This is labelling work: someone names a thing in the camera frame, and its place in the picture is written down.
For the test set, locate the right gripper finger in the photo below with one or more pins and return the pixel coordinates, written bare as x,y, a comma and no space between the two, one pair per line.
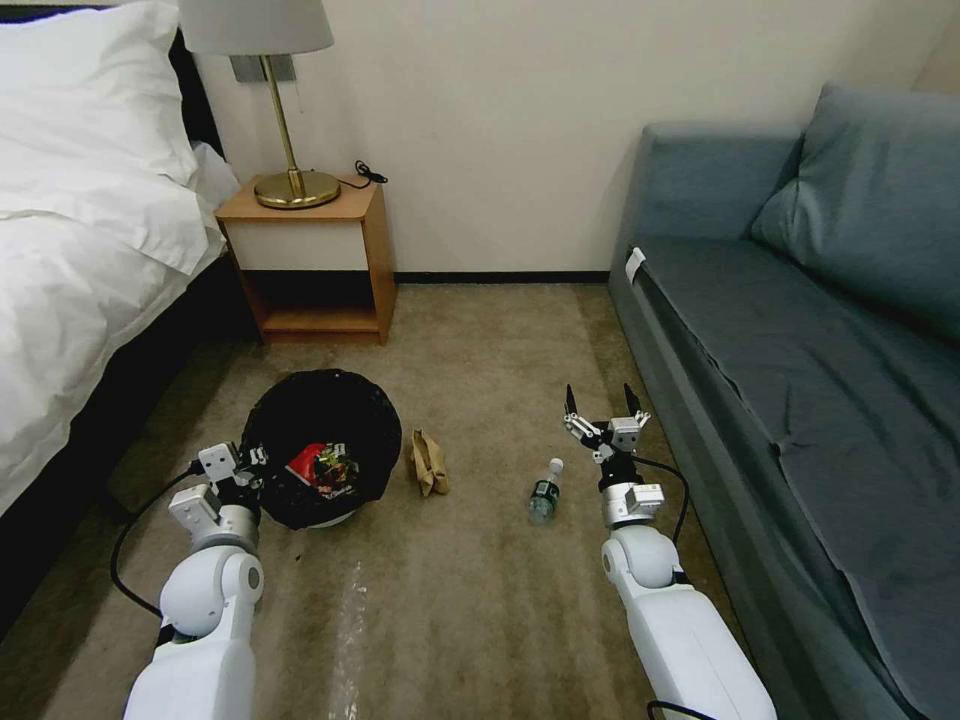
637,411
579,422

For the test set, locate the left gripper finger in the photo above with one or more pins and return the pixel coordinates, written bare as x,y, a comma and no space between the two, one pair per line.
257,453
253,481

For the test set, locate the trash bin with black liner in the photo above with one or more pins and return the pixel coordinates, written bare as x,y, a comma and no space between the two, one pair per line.
330,409

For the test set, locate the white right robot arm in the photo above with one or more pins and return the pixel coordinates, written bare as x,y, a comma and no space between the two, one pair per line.
675,637

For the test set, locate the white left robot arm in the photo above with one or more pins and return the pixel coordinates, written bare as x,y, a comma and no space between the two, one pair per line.
202,600

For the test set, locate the red snack wrapper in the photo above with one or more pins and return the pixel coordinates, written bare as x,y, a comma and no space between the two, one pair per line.
324,469

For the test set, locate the clear plastic bottle green label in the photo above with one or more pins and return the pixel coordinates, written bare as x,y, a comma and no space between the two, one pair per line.
544,495

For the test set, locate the blue-grey sofa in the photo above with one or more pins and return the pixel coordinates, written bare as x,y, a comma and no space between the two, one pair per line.
750,375

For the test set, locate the white sofa label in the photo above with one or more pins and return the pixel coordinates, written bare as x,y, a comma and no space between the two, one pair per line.
635,265

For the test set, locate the crumpled brown paper bag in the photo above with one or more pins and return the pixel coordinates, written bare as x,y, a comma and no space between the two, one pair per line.
427,465

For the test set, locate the black baseboard strip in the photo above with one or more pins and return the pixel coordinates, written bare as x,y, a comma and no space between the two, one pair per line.
502,277

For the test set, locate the wooden bedside table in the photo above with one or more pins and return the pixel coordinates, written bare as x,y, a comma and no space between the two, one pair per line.
315,247

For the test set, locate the white bed duvet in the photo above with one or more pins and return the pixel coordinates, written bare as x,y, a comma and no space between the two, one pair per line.
75,262

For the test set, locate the blue-grey sofa cushion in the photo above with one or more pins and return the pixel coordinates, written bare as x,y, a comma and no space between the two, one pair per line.
870,202

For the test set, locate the large white pillow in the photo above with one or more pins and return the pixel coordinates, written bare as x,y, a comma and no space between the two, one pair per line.
82,75

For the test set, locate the brass lamp with white shade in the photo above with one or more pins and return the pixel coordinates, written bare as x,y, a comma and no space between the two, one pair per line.
259,22

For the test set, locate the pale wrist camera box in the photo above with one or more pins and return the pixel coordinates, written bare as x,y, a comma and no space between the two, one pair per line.
219,460
627,430

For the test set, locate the black bed frame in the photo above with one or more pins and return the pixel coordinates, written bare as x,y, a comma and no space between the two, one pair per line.
150,390

